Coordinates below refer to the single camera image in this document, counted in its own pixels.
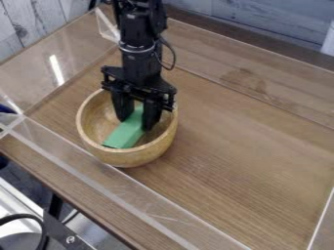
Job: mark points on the brown wooden bowl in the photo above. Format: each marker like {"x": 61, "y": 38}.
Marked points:
{"x": 96, "y": 120}

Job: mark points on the blue object at left edge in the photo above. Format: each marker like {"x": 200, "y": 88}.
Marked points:
{"x": 5, "y": 109}

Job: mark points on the black table leg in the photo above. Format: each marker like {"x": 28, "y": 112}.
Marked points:
{"x": 54, "y": 206}

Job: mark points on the black metal bracket with screw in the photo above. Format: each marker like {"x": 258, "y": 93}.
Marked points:
{"x": 60, "y": 237}

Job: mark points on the clear acrylic front wall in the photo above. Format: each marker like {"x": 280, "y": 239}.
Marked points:
{"x": 164, "y": 205}

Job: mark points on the green rectangular block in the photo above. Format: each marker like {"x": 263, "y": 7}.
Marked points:
{"x": 127, "y": 133}

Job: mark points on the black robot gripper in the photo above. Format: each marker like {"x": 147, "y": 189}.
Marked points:
{"x": 136, "y": 81}

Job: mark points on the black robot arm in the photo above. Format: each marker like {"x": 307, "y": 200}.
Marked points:
{"x": 141, "y": 21}

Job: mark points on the clear acrylic corner bracket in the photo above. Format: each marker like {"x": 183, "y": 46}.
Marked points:
{"x": 107, "y": 28}

